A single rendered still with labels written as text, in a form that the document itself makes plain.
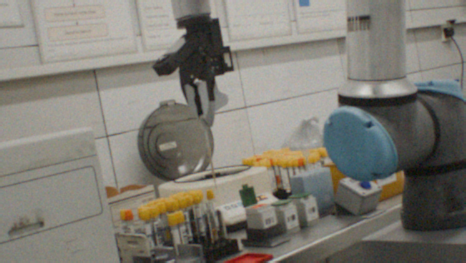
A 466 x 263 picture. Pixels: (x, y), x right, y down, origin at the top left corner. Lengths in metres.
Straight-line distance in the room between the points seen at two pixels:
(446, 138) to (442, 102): 0.06
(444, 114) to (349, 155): 0.18
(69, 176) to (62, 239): 0.09
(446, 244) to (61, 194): 0.57
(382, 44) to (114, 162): 1.02
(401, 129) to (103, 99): 1.02
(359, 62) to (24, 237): 0.54
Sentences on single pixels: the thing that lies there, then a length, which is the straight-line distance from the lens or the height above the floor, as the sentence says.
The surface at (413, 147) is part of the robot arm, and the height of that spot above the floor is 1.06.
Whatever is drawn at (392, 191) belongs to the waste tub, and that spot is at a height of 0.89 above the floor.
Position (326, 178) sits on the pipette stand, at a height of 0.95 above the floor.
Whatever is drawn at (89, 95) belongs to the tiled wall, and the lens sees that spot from 1.79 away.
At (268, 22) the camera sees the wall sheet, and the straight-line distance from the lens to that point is 2.25.
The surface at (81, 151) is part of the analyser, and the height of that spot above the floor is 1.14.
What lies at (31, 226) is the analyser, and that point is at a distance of 1.00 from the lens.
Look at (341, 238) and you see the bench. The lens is 1.37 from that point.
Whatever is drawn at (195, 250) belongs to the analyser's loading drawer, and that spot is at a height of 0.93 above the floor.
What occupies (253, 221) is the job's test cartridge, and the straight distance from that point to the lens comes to 1.35.
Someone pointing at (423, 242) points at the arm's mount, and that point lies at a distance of 1.04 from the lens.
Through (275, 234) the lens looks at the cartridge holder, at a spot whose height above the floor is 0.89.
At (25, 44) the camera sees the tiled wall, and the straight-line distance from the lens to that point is 1.74.
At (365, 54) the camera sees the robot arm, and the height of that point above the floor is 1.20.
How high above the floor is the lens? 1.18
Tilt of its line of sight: 3 degrees down
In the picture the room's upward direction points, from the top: 11 degrees counter-clockwise
